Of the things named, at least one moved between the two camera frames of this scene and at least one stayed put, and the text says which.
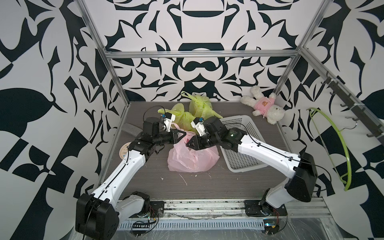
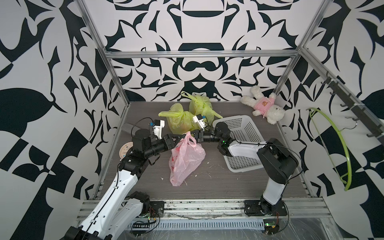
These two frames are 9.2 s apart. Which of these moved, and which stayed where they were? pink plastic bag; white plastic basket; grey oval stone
Moved: pink plastic bag
Stayed: grey oval stone; white plastic basket
